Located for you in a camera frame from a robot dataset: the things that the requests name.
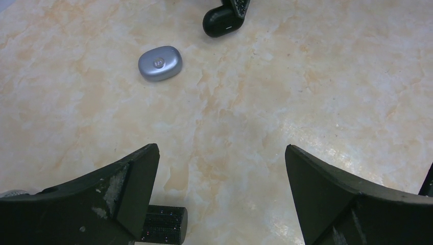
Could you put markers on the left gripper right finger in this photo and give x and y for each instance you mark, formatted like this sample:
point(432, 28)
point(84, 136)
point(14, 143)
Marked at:
point(334, 206)

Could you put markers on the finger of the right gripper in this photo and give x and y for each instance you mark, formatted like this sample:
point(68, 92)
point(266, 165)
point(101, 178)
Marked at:
point(239, 7)

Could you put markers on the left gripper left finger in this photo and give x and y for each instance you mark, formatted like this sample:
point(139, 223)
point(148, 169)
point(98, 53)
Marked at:
point(106, 206)

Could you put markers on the black earbud charging case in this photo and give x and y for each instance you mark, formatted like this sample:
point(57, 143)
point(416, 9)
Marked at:
point(220, 21)

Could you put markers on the purple earbud charging case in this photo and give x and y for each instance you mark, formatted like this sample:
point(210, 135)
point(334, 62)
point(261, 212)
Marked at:
point(160, 63)

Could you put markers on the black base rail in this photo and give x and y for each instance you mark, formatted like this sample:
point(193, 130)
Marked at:
point(426, 188)

